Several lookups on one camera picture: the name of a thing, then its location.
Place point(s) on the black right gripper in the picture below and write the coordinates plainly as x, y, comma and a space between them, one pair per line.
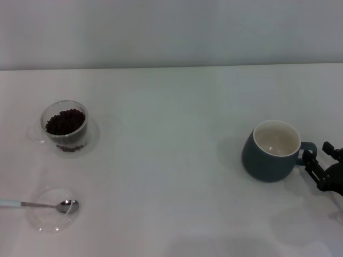
333, 179

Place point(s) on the double-walled clear glass cup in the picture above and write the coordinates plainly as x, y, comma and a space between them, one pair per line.
80, 125

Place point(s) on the coffee beans pile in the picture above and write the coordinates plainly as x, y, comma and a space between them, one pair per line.
65, 121

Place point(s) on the clear glass saucer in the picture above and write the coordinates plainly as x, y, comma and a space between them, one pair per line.
51, 222

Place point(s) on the dark blue ceramic mug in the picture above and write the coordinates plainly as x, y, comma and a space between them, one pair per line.
264, 167

